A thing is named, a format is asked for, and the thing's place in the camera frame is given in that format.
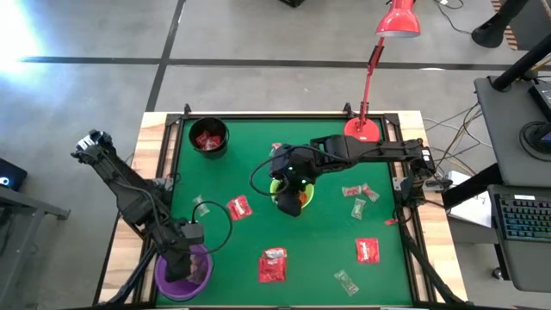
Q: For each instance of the black plastic bucket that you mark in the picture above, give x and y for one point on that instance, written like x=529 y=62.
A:
x=209 y=125

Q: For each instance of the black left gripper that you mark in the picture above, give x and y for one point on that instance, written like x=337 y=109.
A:
x=172 y=243

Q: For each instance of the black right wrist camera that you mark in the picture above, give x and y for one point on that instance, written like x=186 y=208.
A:
x=280 y=160

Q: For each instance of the gray desk top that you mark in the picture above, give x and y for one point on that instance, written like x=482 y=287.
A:
x=508 y=142

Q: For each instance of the black table frame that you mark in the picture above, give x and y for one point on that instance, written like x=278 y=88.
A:
x=241 y=115

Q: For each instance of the large red candy bag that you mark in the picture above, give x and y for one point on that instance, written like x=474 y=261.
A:
x=272 y=271

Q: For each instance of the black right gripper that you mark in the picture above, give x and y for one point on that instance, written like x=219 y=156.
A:
x=301 y=170

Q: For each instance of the black round base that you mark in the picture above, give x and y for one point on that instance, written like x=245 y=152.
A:
x=536 y=138

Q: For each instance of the black stand pole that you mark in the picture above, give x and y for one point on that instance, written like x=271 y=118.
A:
x=523 y=64

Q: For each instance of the black computer keyboard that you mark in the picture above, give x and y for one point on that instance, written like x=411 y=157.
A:
x=523 y=217

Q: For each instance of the green plastic bucket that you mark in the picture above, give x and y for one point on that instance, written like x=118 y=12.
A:
x=310 y=191

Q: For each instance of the red candy in clear wrapper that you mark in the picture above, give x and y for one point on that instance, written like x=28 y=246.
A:
x=275 y=147
x=352 y=190
x=371 y=192

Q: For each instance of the purple plastic bucket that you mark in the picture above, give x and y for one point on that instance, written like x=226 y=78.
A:
x=181 y=295

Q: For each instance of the red candy packet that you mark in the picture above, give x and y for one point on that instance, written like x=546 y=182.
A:
x=214 y=143
x=367 y=250
x=239 y=208
x=202 y=138

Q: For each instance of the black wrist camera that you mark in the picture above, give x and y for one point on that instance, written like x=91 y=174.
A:
x=192 y=232
x=280 y=160

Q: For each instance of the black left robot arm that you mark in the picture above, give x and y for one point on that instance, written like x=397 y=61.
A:
x=125 y=189

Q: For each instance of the black stand base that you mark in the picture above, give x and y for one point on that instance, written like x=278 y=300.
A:
x=490 y=32

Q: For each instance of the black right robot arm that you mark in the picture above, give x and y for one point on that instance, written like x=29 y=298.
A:
x=379 y=150

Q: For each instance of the black device with light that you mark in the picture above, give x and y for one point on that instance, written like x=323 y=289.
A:
x=10 y=174

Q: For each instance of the white paper sheet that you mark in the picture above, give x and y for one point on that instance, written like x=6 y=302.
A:
x=473 y=211

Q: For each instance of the gray metal desk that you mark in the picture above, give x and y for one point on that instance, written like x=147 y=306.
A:
x=26 y=206

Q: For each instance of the red desk lamp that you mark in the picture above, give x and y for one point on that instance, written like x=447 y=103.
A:
x=398 y=21

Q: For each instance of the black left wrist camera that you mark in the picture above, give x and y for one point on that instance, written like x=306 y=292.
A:
x=192 y=232

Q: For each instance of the green table mat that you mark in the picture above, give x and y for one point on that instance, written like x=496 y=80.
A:
x=241 y=241

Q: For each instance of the orange candy packet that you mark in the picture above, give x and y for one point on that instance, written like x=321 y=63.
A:
x=304 y=198

